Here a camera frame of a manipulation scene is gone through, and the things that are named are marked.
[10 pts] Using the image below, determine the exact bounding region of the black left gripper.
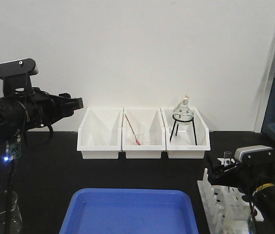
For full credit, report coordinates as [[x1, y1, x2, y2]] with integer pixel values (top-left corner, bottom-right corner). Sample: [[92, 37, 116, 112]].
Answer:
[[25, 87, 83, 128]]

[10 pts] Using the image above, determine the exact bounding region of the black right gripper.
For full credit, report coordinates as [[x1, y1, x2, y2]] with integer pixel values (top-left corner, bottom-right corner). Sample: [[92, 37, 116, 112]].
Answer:
[[206, 156, 261, 195]]

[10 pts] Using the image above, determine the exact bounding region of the clear glass test tube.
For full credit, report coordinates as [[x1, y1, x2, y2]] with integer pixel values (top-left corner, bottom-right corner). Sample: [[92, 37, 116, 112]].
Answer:
[[223, 151, 232, 166]]

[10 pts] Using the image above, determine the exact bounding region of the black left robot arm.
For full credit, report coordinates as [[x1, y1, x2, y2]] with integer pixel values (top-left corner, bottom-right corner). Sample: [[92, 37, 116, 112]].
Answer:
[[0, 87, 84, 144]]

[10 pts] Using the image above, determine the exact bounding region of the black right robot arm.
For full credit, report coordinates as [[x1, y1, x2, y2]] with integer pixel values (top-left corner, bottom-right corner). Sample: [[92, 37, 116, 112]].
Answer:
[[206, 155, 275, 234]]

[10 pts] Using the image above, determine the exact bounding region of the white test tube rack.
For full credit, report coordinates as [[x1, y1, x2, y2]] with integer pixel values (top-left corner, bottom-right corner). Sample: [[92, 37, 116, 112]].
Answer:
[[197, 168, 264, 234]]

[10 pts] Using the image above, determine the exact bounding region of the right white storage bin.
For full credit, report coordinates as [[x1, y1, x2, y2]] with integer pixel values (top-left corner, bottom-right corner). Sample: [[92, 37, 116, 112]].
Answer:
[[161, 108, 211, 159]]

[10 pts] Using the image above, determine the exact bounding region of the white storage bin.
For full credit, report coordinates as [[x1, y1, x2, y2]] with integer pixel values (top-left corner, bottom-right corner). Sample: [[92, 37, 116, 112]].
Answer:
[[161, 108, 211, 159], [122, 108, 166, 159], [77, 107, 123, 159]]

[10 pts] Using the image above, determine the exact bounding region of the green circuit board right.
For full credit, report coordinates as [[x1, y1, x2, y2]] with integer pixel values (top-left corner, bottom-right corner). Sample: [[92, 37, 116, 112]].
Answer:
[[3, 133, 21, 162]]

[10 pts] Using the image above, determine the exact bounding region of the black tripod stand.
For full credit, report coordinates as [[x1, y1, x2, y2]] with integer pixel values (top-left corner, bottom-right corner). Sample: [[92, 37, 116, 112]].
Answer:
[[169, 114, 198, 145]]

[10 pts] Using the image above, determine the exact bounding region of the left white storage bin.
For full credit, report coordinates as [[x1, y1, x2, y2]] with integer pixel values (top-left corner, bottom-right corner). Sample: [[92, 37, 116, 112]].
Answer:
[[77, 107, 123, 159]]

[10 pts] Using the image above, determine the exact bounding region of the round glass flask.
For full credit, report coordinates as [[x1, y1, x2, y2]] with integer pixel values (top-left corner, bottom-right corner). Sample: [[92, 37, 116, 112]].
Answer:
[[172, 96, 194, 126]]

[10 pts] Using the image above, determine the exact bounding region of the red striped glass rod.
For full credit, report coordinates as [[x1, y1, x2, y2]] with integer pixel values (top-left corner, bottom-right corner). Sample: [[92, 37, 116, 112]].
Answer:
[[124, 114, 141, 146]]

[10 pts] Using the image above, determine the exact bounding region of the middle white storage bin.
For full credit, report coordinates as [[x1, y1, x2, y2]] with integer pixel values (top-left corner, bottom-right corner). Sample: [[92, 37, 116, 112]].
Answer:
[[122, 108, 166, 159]]

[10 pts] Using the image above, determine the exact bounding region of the small glass beaker in bin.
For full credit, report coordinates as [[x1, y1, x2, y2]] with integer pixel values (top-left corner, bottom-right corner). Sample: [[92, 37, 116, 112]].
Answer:
[[132, 132, 145, 146]]

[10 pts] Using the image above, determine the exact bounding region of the blue plastic tray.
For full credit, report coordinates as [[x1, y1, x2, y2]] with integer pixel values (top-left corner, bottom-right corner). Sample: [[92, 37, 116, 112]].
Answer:
[[59, 188, 199, 234]]

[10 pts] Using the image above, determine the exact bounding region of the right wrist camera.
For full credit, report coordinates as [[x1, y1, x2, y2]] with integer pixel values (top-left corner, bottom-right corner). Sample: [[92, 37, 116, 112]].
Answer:
[[233, 145, 275, 170]]

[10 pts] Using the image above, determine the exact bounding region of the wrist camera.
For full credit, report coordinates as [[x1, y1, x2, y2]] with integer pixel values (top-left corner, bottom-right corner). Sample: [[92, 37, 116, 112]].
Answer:
[[0, 58, 38, 97], [233, 145, 275, 170]]

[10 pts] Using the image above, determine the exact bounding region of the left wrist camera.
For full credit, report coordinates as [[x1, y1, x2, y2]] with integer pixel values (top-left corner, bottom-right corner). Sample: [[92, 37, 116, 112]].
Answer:
[[0, 58, 38, 97]]

